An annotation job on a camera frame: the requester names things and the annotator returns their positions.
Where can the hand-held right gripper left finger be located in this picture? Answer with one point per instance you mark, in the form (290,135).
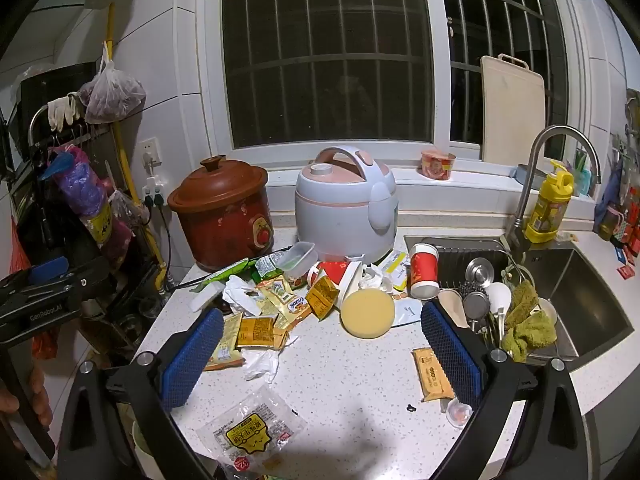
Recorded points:
(192,355)

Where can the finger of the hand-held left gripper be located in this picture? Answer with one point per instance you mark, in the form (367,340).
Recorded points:
(75,280)

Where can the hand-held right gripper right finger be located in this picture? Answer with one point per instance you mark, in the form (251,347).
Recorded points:
(450,355)

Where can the orange biscuit wrapper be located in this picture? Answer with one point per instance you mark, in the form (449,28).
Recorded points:
(429,372)

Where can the pale yellow torn packet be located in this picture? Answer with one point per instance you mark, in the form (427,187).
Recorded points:
(227,345)

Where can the small clear jelly cup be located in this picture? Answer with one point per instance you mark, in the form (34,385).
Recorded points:
(459,412)

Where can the orange seasoning packet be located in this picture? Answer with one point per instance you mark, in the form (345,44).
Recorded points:
(255,332)

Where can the clear bag with yellow label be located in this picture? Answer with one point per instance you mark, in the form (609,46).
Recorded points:
(250,430)

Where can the person's left hand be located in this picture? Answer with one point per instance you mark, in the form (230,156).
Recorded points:
(42,400)

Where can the beige bowl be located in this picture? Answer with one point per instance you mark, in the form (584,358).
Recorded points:
(450,305)

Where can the steel strainer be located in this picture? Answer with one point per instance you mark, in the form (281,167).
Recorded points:
(475,307)

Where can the white paper sheet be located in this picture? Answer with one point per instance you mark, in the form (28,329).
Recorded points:
(407,314)

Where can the red plastic bag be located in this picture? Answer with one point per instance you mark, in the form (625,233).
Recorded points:
(17,255)

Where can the steel wool scrubber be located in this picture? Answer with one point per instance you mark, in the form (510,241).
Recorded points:
(470,290)

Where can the white ceramic spoon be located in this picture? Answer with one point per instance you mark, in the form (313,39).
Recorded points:
(497,297)

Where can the large crumpled white tissue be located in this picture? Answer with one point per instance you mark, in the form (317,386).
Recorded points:
(239,295)

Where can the green dish cloth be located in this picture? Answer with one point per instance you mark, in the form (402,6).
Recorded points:
(530,332)

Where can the long green packet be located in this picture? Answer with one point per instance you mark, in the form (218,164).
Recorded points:
(225,272)

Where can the red paper cup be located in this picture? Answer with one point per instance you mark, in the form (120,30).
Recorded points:
(422,270)

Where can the round steel lid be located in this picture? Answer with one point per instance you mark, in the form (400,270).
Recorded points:
(480,270)

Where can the yellow round sponge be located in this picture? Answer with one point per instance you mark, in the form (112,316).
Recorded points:
(367,312)

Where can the purple plastic bag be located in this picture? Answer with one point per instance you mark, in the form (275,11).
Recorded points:
(82,185)

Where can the pale green bowl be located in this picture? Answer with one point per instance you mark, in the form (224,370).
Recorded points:
(140,442)

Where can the yellow white flat packet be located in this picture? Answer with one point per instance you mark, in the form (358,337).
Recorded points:
(397,265)

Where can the steel sink rack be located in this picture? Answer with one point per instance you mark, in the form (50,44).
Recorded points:
(465,249)

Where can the yellow orange snack packet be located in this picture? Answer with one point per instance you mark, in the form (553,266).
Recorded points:
(294,307)

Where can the white plug adapter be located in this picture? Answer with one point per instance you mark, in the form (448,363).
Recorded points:
(154,192)

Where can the small green white packet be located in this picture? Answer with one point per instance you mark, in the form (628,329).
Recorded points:
(269,265)

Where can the steel sink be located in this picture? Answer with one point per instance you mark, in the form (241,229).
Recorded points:
(575,300)

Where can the brown ceramic slow cooker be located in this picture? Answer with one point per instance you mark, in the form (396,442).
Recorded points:
(220,220)

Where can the dark yellow sauce packet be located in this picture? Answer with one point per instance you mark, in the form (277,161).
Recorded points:
(320,300)

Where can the clear plastic container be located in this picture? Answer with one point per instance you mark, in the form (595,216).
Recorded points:
(295,260)

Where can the white rubber gloves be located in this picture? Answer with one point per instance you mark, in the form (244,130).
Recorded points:
(62,110)

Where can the yellow bottle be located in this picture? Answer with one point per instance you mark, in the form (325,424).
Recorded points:
(547,210)

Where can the white pink rice cooker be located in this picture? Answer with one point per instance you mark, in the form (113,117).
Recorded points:
(340,210)

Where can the red instant noodle cup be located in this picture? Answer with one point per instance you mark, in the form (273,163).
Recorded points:
(437,165)

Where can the hanging clear plastic bag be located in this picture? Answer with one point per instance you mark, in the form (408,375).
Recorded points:
(112,92)

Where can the grey bowl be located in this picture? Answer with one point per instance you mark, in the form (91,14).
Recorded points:
(525,177)

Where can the small red packet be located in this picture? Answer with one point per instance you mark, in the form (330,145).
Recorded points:
(625,272)

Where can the black metal kitchen rack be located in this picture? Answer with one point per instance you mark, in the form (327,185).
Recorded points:
(50,80)

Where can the steel kitchen faucet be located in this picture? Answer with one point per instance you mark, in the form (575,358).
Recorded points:
(530,160)

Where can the green tubes in holder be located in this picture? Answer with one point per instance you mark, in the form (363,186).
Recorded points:
(582,172)

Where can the white cutting board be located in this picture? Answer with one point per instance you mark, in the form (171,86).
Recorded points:
(510,110)

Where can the yellow gas pipe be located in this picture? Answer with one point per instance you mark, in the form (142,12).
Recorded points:
(108,25)

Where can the barred window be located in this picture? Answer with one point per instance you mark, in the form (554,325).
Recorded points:
(325,60)

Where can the white wall outlet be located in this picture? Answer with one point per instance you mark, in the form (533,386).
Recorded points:
(150,152)

